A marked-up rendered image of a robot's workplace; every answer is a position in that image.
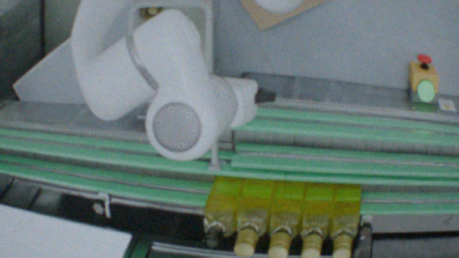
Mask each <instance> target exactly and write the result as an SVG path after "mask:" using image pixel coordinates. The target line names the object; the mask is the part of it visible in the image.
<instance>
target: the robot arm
mask: <svg viewBox="0 0 459 258"><path fill-rule="evenodd" d="M128 1H129V0H82V1H81V3H80V5H79V9H78V13H77V14H76V16H75V20H74V27H73V29H72V38H71V50H72V53H71V54H72V56H73V61H74V67H75V68H74V70H75V72H76V76H77V79H78V82H79V85H80V89H81V91H82V95H83V97H84V100H85V101H86V102H87V105H88V107H89V109H90V110H91V111H92V112H93V114H94V115H95V116H98V117H100V118H102V119H105V120H116V119H119V118H120V117H122V116H124V115H126V114H128V113H130V111H132V110H134V109H135V108H138V107H139V106H141V105H142V104H143V103H145V102H146V100H147V99H149V98H151V97H152V96H154V95H156V94H157V96H156V97H155V99H154V100H153V101H152V103H151V104H150V106H149V109H148V111H147V115H146V119H145V126H146V132H147V135H148V137H149V139H150V141H151V143H152V145H153V146H154V148H155V149H156V150H157V151H158V152H159V153H160V154H162V155H163V156H165V157H167V158H169V159H173V160H181V161H184V160H191V159H196V158H199V157H201V156H203V155H204V154H205V153H206V152H207V151H208V150H209V149H210V148H211V147H212V146H213V145H214V144H215V143H216V142H217V141H218V140H219V137H220V136H222V135H223V134H224V133H225V131H226V130H227V129H228V128H229V127H234V126H240V125H244V124H246V123H248V122H249V121H251V120H252V118H253V117H254V116H255V114H256V108H257V106H256V105H254V104H261V103H269V102H275V97H276V93H275V92H274V91H271V90H264V88H262V87H261V86H257V83H256V82H255V81H252V80H251V76H247V77H245V78H244V79H233V78H222V77H220V76H219V75H216V74H213V73H208V71H207V68H206V65H205V62H204V57H203V54H202V51H201V48H200V47H201V45H202V41H201V38H200V35H199V33H198V31H197V29H196V26H195V25H194V24H193V23H192V21H191V19H189V18H188V17H187V16H186V15H185V14H183V13H182V12H180V11H179V10H175V9H168V10H165V11H163V12H161V13H159V14H157V15H155V16H154V17H152V18H151V19H150V20H148V21H146V22H145V23H143V24H142V25H141V26H140V27H138V28H137V29H135V30H133V31H131V32H130V33H128V34H127V35H126V36H124V37H123V38H121V39H120V40H119V41H117V43H115V44H114V45H112V46H110V47H109V48H108V49H106V50H104V47H105V45H106V39H107V35H108V32H109V29H110V27H111V25H112V23H113V22H114V20H115V19H116V17H117V16H118V14H119V13H120V11H121V10H122V9H123V8H124V6H125V5H126V3H127V2H128ZM253 1H254V2H255V3H256V4H257V5H259V6H260V7H262V8H263V9H265V10H266V11H267V12H270V13H289V12H291V11H293V10H294V9H296V8H297V7H299V6H300V4H302V2H303V1H305V0H253Z"/></svg>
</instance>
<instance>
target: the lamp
mask: <svg viewBox="0 0 459 258"><path fill-rule="evenodd" d="M417 90H418V94H419V96H420V98H421V99H422V100H424V101H430V100H432V99H433V97H434V94H435V91H434V87H433V84H432V82H430V81H429V80H421V81H420V82H418V86H417Z"/></svg>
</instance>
